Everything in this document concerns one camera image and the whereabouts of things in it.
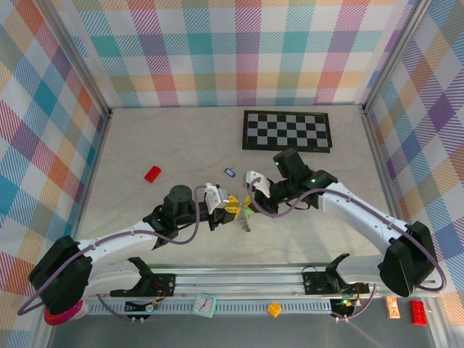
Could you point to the small red toy brick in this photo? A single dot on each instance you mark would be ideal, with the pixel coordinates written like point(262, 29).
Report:
point(152, 174)

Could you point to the aluminium frame side bar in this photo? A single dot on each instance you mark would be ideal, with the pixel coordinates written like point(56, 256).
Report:
point(377, 159)
point(92, 174)

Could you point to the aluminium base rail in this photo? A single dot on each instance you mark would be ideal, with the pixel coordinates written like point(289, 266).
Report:
point(239, 282)

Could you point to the green key tag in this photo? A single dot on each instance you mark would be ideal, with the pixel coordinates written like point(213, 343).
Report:
point(247, 210)

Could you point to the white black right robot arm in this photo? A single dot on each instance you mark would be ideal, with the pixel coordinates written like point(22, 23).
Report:
point(362, 214)

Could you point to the pink tape roll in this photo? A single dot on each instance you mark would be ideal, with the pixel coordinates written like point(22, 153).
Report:
point(69, 317)

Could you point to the black white chessboard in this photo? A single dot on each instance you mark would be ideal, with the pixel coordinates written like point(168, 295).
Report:
point(286, 132)

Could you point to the mint green alarm clock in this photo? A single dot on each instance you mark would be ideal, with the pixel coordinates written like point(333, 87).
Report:
point(204, 305)

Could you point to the metal keyring bunch with keys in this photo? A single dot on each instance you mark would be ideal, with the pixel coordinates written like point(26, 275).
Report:
point(245, 222)

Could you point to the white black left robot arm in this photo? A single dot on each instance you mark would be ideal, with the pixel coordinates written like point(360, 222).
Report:
point(119, 241)

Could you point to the orange toy brick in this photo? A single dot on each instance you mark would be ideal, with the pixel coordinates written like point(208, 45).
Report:
point(274, 309)

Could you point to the large red toy brick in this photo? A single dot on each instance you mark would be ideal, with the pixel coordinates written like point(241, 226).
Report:
point(418, 311)

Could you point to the aluminium frame post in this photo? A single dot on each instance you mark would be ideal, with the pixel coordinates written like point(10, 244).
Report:
point(79, 61)
point(395, 54)

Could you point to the blue key tag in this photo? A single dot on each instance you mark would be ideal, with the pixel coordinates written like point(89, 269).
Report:
point(229, 173)

